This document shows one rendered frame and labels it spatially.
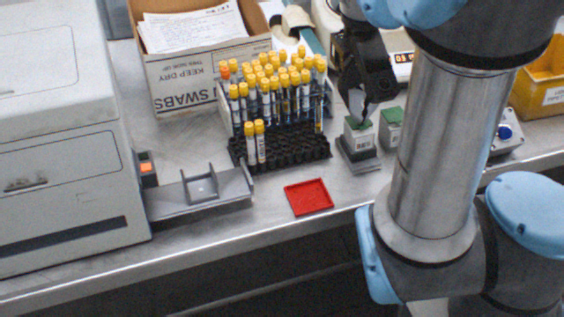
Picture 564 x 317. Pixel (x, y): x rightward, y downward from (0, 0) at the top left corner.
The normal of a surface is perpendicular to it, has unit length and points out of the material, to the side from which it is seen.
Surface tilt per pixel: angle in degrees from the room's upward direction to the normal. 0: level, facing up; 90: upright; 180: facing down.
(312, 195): 0
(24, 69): 0
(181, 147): 0
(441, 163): 97
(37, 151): 90
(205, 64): 93
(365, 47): 30
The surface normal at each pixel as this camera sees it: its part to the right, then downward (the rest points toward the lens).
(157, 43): 0.01, -0.74
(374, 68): 0.18, -0.33
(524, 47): 0.40, 0.70
